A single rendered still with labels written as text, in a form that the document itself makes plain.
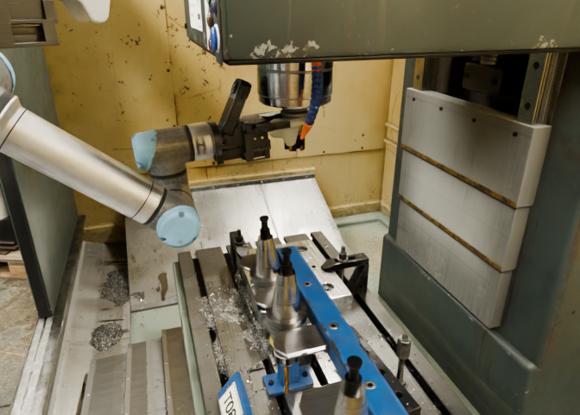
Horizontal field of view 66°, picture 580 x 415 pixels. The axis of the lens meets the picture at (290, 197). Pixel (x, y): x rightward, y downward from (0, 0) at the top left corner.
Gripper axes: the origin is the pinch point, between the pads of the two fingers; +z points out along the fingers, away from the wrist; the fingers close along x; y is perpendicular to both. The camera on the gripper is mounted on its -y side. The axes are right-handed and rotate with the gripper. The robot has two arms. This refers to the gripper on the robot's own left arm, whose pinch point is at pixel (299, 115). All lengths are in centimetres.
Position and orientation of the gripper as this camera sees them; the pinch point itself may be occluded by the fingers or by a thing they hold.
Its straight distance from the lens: 99.6
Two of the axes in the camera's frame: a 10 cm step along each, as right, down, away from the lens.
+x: 3.8, 3.7, -8.5
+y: 0.5, 9.1, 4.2
